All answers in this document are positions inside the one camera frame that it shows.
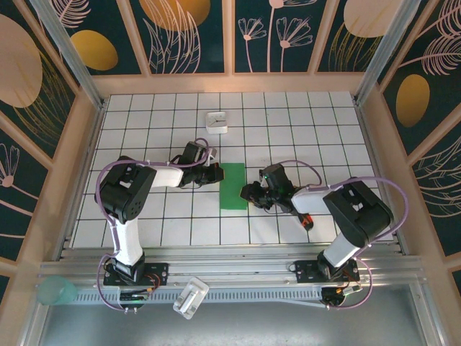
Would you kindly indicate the green paper sheet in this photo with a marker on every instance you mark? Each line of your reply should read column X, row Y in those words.
column 230, row 187

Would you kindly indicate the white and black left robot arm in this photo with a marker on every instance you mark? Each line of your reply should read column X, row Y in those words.
column 126, row 241

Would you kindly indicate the white square clock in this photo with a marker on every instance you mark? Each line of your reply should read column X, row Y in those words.
column 217, row 122

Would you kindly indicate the orange and black utility knife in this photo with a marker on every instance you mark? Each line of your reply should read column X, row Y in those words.
column 307, row 221

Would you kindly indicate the black controller board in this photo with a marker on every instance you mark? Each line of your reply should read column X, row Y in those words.
column 134, row 297
column 336, row 295

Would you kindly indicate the translucent teal plastic cup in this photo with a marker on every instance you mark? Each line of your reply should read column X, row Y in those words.
column 54, row 290

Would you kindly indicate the aluminium table frame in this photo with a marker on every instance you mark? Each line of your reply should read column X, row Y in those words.
column 234, row 263

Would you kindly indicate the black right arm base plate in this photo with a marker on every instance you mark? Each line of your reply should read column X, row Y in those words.
column 306, row 270

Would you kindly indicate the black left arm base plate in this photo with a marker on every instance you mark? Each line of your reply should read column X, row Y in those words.
column 160, row 274

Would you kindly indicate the white plastic bracket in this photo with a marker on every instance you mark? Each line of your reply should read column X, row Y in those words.
column 191, row 297

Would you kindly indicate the aluminium corner post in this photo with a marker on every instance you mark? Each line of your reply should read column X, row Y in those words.
column 387, row 50
column 68, row 47

